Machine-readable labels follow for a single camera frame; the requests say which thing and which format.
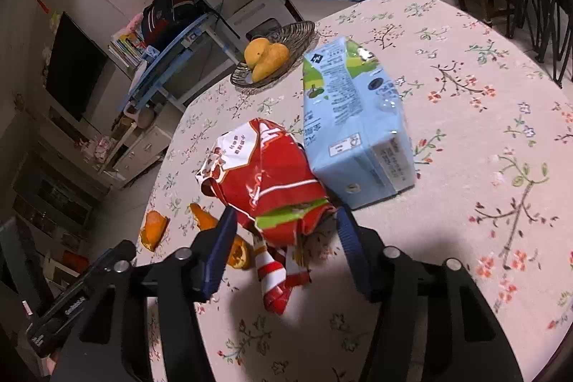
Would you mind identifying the light blue carton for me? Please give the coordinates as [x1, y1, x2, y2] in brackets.
[302, 35, 417, 210]

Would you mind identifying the black television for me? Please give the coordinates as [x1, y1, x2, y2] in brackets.
[45, 11, 109, 124]

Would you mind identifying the table with floral tablecloth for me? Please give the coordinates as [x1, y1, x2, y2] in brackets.
[134, 0, 573, 382]

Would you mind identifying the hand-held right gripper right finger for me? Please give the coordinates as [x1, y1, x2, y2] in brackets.
[336, 205, 524, 382]

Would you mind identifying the row of books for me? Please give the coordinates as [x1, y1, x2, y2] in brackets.
[109, 28, 149, 68]

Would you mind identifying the yellow mango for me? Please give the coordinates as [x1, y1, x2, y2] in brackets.
[244, 37, 271, 67]
[251, 43, 289, 83]

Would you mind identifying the red snack bag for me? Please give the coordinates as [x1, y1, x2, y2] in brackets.
[196, 118, 336, 315]

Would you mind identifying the dark striped backpack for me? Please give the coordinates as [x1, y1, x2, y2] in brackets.
[142, 0, 203, 47]

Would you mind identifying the white air purifier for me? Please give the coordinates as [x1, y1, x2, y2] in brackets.
[225, 0, 297, 43]

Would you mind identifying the orange fruit peel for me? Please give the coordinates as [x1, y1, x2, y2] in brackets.
[226, 235, 254, 271]
[140, 209, 171, 253]
[188, 203, 221, 231]

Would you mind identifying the blue study desk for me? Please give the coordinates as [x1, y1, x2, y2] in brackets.
[117, 6, 242, 115]

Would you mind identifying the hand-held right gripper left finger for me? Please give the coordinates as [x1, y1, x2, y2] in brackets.
[54, 207, 238, 382]

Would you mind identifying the wire fruit basket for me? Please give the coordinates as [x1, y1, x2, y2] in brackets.
[230, 20, 316, 90]

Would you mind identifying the cream drawer cabinet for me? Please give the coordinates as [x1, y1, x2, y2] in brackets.
[36, 107, 176, 188]

